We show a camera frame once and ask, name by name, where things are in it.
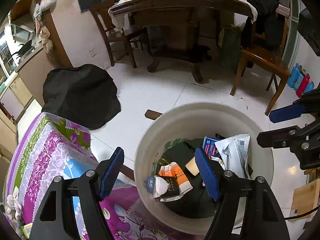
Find dark wooden chair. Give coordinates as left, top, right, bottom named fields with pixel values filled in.
left=89, top=0, right=153, bottom=68

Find orange and white packet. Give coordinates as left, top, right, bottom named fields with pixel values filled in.
left=158, top=162, right=193, bottom=195

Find black plastic bag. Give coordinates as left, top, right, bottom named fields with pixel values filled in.
left=160, top=139, right=253, bottom=219

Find beige kitchen base cabinets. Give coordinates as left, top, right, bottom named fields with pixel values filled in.
left=0, top=46, right=54, bottom=155

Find brown wooden chair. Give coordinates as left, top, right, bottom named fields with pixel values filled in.
left=230, top=4, right=292, bottom=117

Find long green box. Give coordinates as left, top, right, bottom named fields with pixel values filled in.
left=21, top=224, right=33, bottom=239

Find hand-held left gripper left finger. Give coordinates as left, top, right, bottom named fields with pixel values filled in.
left=29, top=147, right=125, bottom=240

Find sliding glass door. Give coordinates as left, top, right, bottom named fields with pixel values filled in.
left=282, top=0, right=300, bottom=63

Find hanging beige cloth bags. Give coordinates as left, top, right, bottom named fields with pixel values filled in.
left=34, top=5, right=54, bottom=53

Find light wooden board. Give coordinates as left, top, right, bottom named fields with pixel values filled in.
left=291, top=180, right=320, bottom=222

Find black box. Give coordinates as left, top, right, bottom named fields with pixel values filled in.
left=160, top=176, right=184, bottom=202

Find black jacket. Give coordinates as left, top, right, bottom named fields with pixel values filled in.
left=244, top=0, right=283, bottom=53

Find black wok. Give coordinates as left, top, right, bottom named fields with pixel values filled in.
left=11, top=44, right=34, bottom=58

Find barred kitchen window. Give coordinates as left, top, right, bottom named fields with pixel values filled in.
left=0, top=29, right=13, bottom=73

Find floral purple tablecloth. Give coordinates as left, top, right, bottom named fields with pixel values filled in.
left=4, top=112, right=200, bottom=240

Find dark green sack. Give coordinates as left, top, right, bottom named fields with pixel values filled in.
left=217, top=24, right=247, bottom=73

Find steel range hood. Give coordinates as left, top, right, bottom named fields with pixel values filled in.
left=10, top=22, right=34, bottom=43

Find red detergent bottle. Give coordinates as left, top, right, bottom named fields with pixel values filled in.
left=296, top=74, right=310, bottom=98

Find wooden plank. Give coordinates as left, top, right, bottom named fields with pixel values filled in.
left=120, top=166, right=135, bottom=181
left=144, top=109, right=163, bottom=120

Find blue and white box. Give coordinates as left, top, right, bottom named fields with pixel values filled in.
left=202, top=136, right=223, bottom=159

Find dark wooden dining table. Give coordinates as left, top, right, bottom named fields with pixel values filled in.
left=109, top=0, right=258, bottom=83

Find white plastic bucket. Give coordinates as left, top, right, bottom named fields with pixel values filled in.
left=134, top=102, right=274, bottom=235

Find white and blue packet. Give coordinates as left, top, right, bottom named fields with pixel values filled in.
left=145, top=175, right=168, bottom=198

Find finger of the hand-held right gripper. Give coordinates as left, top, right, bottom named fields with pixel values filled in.
left=257, top=120, right=320, bottom=151
left=269, top=89, right=320, bottom=123

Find black cloth covered stool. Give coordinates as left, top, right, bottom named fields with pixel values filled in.
left=42, top=64, right=122, bottom=130

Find paper cup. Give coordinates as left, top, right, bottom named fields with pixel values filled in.
left=185, top=156, right=200, bottom=176

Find white printed wrapper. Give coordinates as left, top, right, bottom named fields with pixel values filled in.
left=214, top=133, right=251, bottom=179

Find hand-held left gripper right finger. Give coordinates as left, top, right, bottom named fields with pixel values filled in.
left=195, top=147, right=290, bottom=240

